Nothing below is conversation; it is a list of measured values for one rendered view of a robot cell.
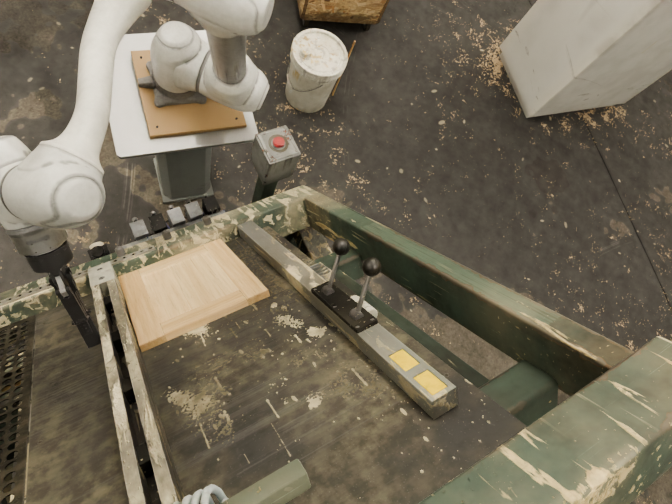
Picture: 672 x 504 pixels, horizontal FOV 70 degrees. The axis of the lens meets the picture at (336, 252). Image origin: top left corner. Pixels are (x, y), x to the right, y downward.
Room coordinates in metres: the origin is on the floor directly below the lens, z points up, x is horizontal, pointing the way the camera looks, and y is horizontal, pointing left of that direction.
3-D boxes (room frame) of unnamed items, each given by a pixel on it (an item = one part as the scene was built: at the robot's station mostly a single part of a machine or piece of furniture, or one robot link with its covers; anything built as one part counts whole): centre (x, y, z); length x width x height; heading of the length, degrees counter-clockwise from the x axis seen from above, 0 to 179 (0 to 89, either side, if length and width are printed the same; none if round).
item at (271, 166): (0.77, 0.38, 0.84); 0.12 x 0.12 x 0.18; 66
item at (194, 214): (0.34, 0.50, 0.69); 0.50 x 0.14 x 0.24; 156
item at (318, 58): (1.65, 0.73, 0.24); 0.32 x 0.30 x 0.47; 146
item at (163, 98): (0.75, 0.85, 0.80); 0.22 x 0.18 x 0.06; 145
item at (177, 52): (0.77, 0.82, 0.94); 0.18 x 0.16 x 0.22; 111
